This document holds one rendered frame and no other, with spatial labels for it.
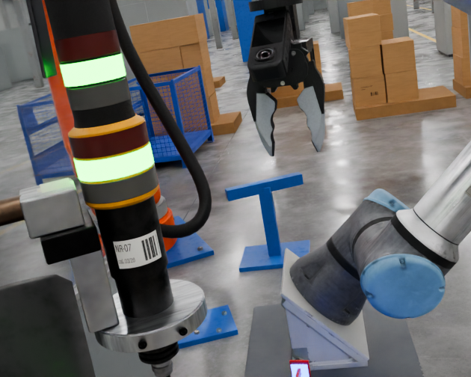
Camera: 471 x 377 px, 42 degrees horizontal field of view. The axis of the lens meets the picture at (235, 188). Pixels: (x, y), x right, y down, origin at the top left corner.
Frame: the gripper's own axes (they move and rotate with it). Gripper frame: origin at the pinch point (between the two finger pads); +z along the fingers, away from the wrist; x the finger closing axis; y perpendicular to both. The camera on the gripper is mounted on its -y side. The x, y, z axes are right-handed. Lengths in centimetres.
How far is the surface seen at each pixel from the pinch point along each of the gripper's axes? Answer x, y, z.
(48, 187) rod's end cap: 3, -53, -12
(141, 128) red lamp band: -2, -51, -14
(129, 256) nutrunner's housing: 0, -52, -7
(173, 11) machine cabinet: 364, 939, -25
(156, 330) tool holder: -2, -53, -3
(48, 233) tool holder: 3, -54, -10
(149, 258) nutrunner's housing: -1, -52, -7
